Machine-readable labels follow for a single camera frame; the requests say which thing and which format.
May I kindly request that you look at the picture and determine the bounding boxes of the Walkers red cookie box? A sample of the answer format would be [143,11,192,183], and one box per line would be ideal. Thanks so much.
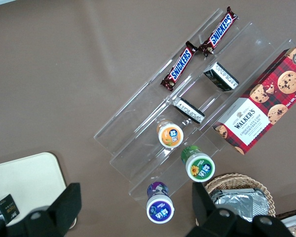
[212,45,296,156]

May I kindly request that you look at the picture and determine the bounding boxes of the green gum bottle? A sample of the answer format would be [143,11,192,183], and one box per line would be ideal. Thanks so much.
[181,145,216,183]

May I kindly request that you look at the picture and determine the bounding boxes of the small black box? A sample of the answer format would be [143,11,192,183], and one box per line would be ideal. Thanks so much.
[0,194,19,224]
[173,96,206,125]
[203,62,240,93]

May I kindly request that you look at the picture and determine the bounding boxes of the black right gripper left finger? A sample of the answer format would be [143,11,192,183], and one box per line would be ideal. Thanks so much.
[0,182,82,237]

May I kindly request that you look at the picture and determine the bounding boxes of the clear acrylic stepped stand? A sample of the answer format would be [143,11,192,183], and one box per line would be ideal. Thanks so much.
[93,7,296,198]

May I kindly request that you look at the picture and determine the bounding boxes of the aluminium foil tray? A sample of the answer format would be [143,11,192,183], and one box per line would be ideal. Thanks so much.
[209,188,269,224]

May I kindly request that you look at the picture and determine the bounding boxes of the oval wicker basket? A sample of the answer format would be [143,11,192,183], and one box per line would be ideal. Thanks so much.
[204,173,277,218]

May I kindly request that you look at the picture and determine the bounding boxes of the orange gum bottle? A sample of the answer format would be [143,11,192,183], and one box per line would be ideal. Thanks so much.
[156,119,184,148]

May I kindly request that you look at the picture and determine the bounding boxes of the purple gum bottle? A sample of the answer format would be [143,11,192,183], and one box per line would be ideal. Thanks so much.
[146,181,175,224]

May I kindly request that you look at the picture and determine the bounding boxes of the Snickers chocolate bar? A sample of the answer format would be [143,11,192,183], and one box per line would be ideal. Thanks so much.
[161,41,198,92]
[197,6,238,58]

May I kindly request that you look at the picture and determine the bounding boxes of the beige plastic tray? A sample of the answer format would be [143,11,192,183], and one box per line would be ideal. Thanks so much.
[0,152,68,227]

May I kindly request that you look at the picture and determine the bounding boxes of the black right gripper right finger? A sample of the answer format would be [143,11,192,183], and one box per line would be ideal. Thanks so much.
[184,182,291,237]

